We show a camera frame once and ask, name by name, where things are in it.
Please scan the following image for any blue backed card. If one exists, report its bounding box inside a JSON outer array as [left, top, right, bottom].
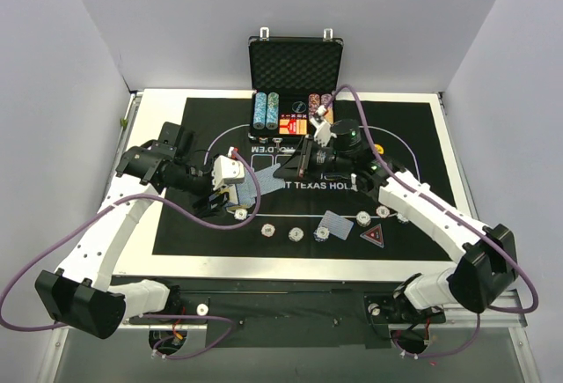
[[256, 164, 286, 195], [318, 210, 354, 240]]

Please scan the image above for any blue playing card deck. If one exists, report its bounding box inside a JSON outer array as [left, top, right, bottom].
[[210, 183, 256, 212]]

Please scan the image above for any grey chip stack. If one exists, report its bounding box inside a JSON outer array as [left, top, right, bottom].
[[288, 227, 304, 242]]

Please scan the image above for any red chip stack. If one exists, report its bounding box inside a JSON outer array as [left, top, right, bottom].
[[260, 224, 275, 237]]

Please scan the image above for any blue chip stack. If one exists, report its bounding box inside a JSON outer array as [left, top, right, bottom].
[[313, 226, 330, 242]]

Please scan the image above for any red triangular dealer marker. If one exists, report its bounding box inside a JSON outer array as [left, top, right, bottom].
[[360, 225, 384, 248]]

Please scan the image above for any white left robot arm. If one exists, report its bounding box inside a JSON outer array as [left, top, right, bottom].
[[35, 122, 212, 339]]

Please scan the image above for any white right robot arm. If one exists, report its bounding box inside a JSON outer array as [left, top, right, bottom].
[[274, 119, 518, 320]]

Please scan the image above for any red playing card box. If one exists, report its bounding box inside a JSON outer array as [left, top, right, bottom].
[[278, 114, 308, 136]]

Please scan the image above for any green grey chip row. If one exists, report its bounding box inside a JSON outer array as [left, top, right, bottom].
[[266, 92, 280, 129]]

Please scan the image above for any black poker felt mat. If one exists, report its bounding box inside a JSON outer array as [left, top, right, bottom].
[[152, 98, 454, 261]]

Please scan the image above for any purple and orange chip row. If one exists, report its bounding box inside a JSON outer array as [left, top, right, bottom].
[[321, 93, 334, 124]]

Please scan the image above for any black dealer button in case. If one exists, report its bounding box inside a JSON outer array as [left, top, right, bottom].
[[292, 101, 308, 114]]

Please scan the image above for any dark red chip row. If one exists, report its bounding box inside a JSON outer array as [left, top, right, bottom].
[[308, 93, 321, 121]]

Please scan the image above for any light blue chip row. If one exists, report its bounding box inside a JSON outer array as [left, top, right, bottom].
[[252, 92, 267, 130]]

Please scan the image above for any black aluminium poker case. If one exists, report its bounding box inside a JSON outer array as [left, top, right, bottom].
[[248, 27, 344, 144]]

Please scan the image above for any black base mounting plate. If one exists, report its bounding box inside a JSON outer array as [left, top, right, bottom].
[[127, 279, 446, 351]]

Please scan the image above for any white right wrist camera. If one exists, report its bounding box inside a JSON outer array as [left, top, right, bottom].
[[309, 105, 333, 147]]

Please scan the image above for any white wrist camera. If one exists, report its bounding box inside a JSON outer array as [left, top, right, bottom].
[[309, 105, 333, 147], [211, 155, 245, 190]]

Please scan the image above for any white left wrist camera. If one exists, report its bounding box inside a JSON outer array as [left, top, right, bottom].
[[211, 155, 245, 190]]

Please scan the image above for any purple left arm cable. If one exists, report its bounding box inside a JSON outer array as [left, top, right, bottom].
[[0, 147, 263, 361]]

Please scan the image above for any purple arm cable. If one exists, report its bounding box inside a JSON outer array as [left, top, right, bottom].
[[325, 84, 540, 360], [0, 147, 263, 361]]

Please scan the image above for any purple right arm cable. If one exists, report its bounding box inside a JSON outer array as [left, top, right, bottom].
[[325, 84, 540, 360]]

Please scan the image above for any aluminium front rail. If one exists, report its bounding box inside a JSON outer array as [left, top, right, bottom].
[[52, 290, 527, 331]]

